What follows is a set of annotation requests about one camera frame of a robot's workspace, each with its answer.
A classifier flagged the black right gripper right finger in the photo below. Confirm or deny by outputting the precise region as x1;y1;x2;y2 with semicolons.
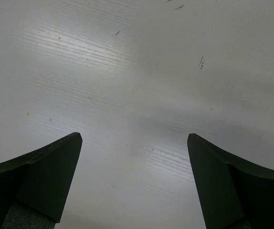
187;134;274;229

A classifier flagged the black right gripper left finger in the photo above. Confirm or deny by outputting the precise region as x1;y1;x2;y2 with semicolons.
0;132;82;229

